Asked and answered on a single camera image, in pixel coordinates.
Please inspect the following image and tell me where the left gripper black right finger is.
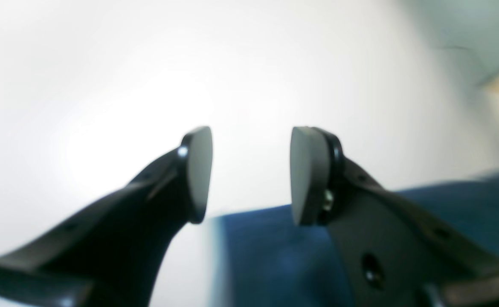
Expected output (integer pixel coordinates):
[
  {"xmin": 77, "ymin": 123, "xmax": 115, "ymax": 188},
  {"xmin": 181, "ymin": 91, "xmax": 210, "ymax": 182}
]
[{"xmin": 290, "ymin": 126, "xmax": 499, "ymax": 307}]

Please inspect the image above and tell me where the image left gripper black left finger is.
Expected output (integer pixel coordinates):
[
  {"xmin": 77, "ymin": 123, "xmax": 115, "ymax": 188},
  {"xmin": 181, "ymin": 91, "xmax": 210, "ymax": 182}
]
[{"xmin": 0, "ymin": 126, "xmax": 213, "ymax": 307}]

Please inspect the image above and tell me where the blue T-shirt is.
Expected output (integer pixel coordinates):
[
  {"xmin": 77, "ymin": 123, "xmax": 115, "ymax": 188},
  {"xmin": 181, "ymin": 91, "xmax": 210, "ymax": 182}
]
[{"xmin": 210, "ymin": 172, "xmax": 499, "ymax": 307}]

